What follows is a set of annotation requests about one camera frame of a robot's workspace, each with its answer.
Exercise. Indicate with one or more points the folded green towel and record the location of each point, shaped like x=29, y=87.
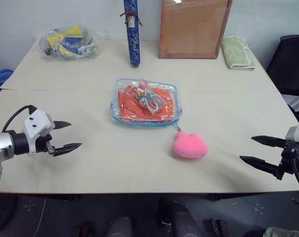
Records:
x=237, y=53

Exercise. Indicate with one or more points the wooden framed cork board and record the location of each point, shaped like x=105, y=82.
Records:
x=191, y=27

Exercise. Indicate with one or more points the black chair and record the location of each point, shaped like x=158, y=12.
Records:
x=291, y=69

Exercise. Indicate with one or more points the small clear accessory packet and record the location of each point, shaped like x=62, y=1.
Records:
x=149, y=100

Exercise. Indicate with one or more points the blue patterned scroll tube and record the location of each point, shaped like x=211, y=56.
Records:
x=133, y=42

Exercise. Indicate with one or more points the clear pouch with orange cloth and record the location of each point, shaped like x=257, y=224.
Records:
x=120, y=116

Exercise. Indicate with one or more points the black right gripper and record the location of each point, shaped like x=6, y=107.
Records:
x=288, y=160

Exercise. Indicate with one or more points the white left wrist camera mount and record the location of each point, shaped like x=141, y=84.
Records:
x=36, y=123

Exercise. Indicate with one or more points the orange cloth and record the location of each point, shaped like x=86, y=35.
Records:
x=129, y=108

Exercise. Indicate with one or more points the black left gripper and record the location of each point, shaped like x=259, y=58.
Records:
x=44, y=144

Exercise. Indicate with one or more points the dark rounded grey shape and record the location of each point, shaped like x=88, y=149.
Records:
x=122, y=228
x=184, y=223

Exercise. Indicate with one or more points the pink plush charm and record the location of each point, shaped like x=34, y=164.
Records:
x=190, y=146

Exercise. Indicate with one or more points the clear bag of yellow-blue items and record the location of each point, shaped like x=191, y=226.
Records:
x=70, y=43

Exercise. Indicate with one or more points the blue plastic basin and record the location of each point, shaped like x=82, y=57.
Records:
x=1, y=76

